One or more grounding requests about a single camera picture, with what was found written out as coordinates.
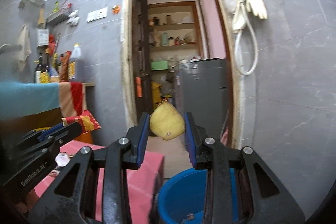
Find white wall switch plate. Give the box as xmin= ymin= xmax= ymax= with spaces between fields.
xmin=87 ymin=7 xmax=108 ymax=23

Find dark sauce bottle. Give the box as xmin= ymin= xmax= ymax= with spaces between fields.
xmin=34 ymin=55 xmax=43 ymax=84

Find grey refrigerator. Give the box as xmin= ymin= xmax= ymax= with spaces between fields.
xmin=174 ymin=59 xmax=229 ymax=139

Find wooden pantry shelves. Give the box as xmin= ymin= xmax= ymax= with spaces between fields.
xmin=147 ymin=1 xmax=204 ymax=61

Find red yellow snack packet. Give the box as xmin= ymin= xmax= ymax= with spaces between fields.
xmin=62 ymin=110 xmax=101 ymax=134

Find white rubber gloves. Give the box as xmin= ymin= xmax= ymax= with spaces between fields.
xmin=245 ymin=0 xmax=268 ymax=19

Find trash in bucket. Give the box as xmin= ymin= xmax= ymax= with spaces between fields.
xmin=181 ymin=213 xmax=195 ymax=224

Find green storage box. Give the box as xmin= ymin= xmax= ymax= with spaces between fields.
xmin=150 ymin=61 xmax=169 ymax=71

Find large oil jug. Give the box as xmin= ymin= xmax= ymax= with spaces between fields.
xmin=68 ymin=43 xmax=84 ymax=83

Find blue plastic bucket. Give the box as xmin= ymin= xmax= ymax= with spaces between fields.
xmin=157 ymin=167 xmax=240 ymax=224

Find yellow plastic bowl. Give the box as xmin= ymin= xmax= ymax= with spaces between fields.
xmin=75 ymin=131 xmax=93 ymax=144

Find pink checked tablecloth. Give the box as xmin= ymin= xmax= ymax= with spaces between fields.
xmin=29 ymin=141 xmax=163 ymax=223

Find blue brown striped cloth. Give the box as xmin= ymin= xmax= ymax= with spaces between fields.
xmin=1 ymin=81 xmax=87 ymax=135

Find hanging beige towel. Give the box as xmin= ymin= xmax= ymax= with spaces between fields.
xmin=16 ymin=22 xmax=31 ymax=72

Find white hose loop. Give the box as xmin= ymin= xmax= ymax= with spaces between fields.
xmin=232 ymin=0 xmax=259 ymax=76

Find wall spice shelf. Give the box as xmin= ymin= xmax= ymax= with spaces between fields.
xmin=46 ymin=0 xmax=73 ymax=27

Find dark wooden door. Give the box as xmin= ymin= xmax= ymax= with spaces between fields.
xmin=131 ymin=0 xmax=153 ymax=119

